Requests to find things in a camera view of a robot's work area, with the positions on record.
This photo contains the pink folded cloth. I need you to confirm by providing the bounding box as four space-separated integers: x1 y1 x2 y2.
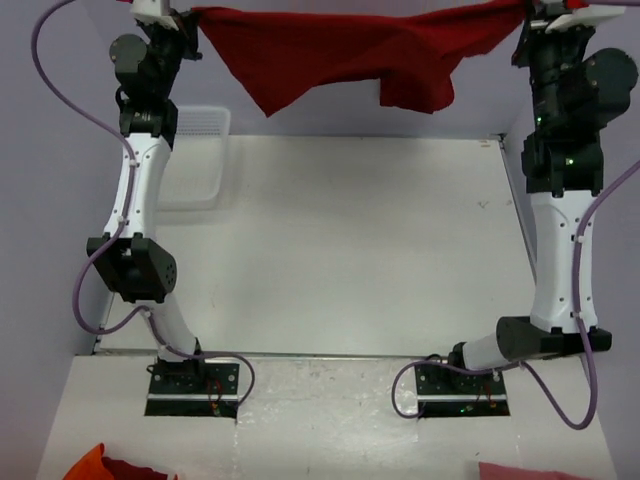
478 462 577 480

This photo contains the dark red folded cloth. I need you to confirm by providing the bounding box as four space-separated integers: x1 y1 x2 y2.
102 457 179 480

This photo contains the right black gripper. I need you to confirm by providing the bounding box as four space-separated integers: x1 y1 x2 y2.
513 0 599 129

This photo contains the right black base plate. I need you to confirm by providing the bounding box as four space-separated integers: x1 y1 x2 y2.
413 364 510 418

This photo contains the red t shirt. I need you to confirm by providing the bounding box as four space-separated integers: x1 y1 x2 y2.
193 1 526 116

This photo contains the white plastic mesh basket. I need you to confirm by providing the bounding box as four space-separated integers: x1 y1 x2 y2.
158 105 231 212

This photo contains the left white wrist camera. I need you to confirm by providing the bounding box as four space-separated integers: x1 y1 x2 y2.
130 0 178 30

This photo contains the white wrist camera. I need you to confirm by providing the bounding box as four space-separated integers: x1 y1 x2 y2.
527 1 627 33
130 0 178 30

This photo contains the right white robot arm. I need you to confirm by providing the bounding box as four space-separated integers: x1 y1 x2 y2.
446 2 639 393

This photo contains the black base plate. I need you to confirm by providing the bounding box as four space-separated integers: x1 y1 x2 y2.
144 360 240 419
413 364 510 418

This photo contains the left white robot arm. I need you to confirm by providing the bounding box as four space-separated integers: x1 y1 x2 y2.
86 11 208 393

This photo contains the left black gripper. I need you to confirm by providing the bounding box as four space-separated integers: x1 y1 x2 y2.
140 7 202 98

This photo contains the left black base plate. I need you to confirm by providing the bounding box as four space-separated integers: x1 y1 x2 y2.
144 360 240 419

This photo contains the orange folded cloth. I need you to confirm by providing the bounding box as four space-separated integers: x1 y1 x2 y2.
63 443 114 480

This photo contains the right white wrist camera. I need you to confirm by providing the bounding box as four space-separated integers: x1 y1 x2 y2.
527 1 627 33

